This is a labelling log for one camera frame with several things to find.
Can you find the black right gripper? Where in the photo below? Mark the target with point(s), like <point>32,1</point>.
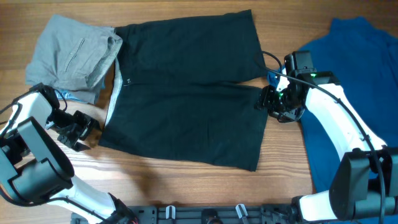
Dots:
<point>265,99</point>

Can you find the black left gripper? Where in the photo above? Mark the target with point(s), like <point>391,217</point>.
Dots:
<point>87,124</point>

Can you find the dark green shorts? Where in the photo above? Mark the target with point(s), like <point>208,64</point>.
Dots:
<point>183,91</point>

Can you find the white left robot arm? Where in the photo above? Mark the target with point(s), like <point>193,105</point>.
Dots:
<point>35,171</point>

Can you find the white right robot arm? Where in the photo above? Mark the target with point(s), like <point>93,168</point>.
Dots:
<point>365,184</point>

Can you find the folded light blue jeans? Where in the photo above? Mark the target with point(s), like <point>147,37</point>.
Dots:
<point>83,96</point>

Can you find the folded grey shorts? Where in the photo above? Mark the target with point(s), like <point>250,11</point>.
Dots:
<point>71,55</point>

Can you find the blue polo shirt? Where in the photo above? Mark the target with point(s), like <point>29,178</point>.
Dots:
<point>364,59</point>

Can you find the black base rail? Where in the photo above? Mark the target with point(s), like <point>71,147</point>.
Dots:
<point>263,214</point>

